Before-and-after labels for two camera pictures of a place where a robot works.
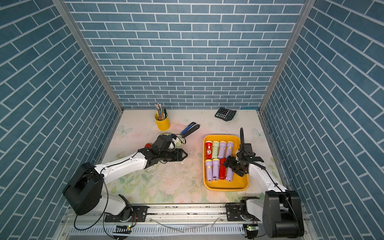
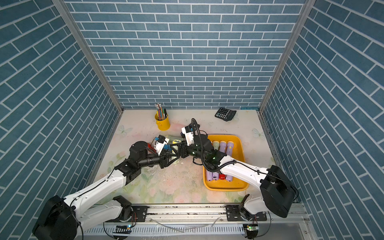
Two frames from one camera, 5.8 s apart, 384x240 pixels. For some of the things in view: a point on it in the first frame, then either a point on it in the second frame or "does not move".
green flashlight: (215, 145) does not move
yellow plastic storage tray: (239, 183) does not move
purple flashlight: (229, 175) does not move
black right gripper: (230, 162) to (184, 147)
